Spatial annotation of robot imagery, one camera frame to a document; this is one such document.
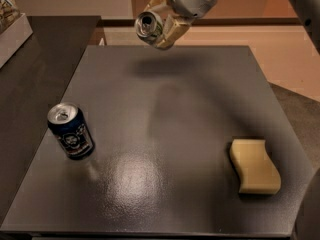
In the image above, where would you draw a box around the white green 7up can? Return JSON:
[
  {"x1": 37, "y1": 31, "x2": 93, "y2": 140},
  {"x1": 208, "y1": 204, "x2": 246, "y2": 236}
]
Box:
[{"x1": 134, "y1": 11, "x2": 163, "y2": 45}]

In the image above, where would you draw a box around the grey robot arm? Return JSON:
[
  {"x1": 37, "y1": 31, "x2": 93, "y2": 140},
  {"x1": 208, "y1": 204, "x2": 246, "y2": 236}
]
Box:
[{"x1": 145, "y1": 0, "x2": 320, "y2": 169}]

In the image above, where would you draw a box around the dark blue soda can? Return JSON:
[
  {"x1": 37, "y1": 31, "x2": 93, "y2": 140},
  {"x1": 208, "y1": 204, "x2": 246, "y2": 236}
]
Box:
[{"x1": 47, "y1": 102, "x2": 95, "y2": 160}]

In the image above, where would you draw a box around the white box with snacks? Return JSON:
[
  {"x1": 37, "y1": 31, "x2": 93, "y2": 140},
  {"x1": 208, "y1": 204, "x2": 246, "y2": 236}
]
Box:
[{"x1": 0, "y1": 0, "x2": 33, "y2": 68}]

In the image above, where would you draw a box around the dark side table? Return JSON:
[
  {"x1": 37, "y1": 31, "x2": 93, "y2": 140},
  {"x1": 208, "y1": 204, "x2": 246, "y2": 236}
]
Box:
[{"x1": 0, "y1": 16, "x2": 101, "y2": 224}]

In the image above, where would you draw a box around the yellow sponge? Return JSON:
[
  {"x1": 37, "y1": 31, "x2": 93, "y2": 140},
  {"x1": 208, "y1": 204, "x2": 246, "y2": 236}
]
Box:
[{"x1": 229, "y1": 139, "x2": 281, "y2": 195}]

